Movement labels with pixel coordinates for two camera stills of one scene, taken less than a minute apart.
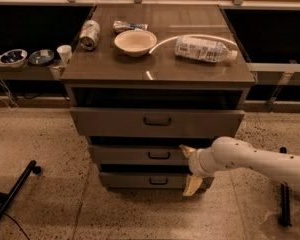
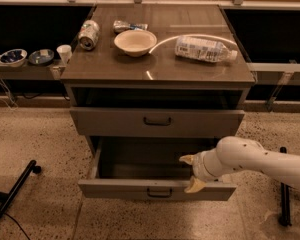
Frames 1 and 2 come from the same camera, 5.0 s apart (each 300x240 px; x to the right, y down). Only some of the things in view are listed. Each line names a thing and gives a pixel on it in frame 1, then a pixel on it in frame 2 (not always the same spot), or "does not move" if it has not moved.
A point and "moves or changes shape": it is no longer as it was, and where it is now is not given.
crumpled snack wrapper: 122,26 does not move
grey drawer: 140,154 moves or changes shape
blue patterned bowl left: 13,58 does not move
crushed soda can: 89,35 does not move
